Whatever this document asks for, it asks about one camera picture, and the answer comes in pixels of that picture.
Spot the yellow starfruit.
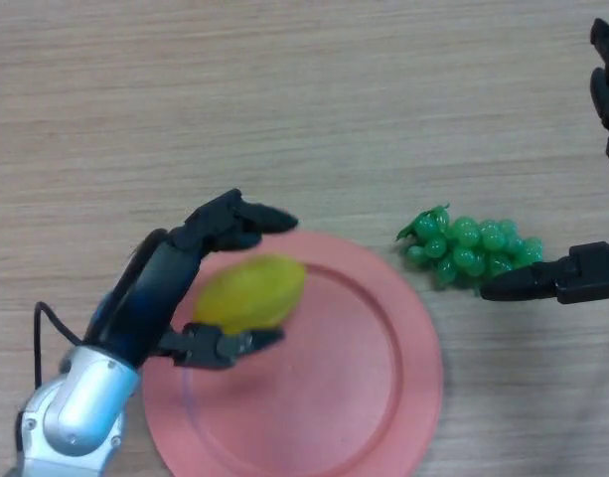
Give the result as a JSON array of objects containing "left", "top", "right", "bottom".
[{"left": 192, "top": 253, "right": 308, "bottom": 335}]

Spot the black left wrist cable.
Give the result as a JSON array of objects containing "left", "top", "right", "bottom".
[{"left": 33, "top": 301, "right": 84, "bottom": 392}]

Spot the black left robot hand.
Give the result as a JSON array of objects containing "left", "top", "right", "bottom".
[{"left": 82, "top": 187, "right": 300, "bottom": 372}]

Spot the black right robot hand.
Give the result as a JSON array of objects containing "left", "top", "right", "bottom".
[{"left": 479, "top": 18, "right": 609, "bottom": 305}]

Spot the pink round plate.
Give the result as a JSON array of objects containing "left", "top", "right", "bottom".
[{"left": 142, "top": 229, "right": 444, "bottom": 477}]

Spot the green grape bunch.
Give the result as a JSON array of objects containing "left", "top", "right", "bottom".
[{"left": 396, "top": 202, "right": 547, "bottom": 294}]

